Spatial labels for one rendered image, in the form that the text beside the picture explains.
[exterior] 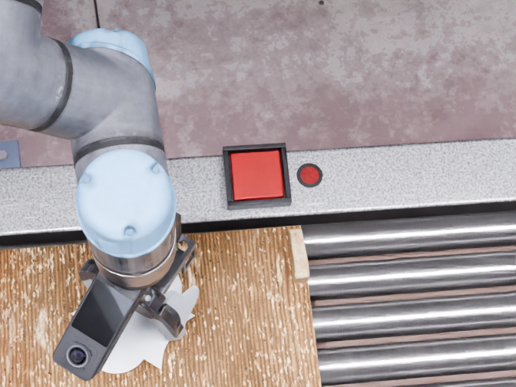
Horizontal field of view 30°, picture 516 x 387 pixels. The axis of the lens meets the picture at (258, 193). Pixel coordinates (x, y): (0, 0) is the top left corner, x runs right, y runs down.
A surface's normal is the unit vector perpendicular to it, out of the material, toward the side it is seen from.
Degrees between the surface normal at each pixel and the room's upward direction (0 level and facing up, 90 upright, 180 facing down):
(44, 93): 60
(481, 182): 0
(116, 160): 1
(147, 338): 5
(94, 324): 30
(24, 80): 54
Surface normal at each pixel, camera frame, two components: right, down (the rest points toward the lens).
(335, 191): 0.07, -0.33
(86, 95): 0.72, 0.21
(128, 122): 0.35, -0.35
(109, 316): -0.18, 0.12
